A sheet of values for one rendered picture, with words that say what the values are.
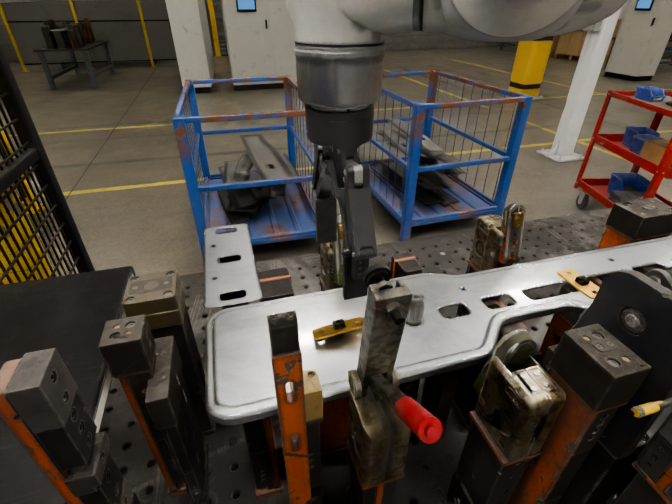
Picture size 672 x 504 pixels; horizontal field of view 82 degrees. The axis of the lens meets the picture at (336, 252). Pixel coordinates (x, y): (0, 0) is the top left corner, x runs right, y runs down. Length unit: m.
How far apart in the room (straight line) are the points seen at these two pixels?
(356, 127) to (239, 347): 0.37
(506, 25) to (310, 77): 0.17
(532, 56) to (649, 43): 3.66
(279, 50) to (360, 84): 7.90
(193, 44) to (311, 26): 7.76
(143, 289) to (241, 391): 0.23
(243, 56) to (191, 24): 0.97
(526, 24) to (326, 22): 0.16
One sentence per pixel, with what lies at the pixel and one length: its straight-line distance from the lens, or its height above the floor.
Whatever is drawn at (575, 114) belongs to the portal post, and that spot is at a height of 0.47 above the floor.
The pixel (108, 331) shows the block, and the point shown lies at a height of 1.08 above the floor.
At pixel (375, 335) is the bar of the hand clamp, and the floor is 1.16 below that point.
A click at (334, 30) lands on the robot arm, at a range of 0.39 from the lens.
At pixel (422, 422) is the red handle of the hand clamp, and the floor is 1.15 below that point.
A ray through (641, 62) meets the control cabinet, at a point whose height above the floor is 0.37.
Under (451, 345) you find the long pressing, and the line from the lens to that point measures 0.63.
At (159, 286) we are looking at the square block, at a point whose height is 1.06.
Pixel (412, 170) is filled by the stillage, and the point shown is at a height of 0.55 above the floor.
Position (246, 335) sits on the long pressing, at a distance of 0.63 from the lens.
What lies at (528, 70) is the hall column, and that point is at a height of 0.47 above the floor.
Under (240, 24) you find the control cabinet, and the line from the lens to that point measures 8.18.
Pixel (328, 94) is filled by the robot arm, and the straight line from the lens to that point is 0.40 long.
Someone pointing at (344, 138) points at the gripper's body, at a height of 1.32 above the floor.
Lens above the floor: 1.44
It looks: 33 degrees down
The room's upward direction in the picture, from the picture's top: straight up
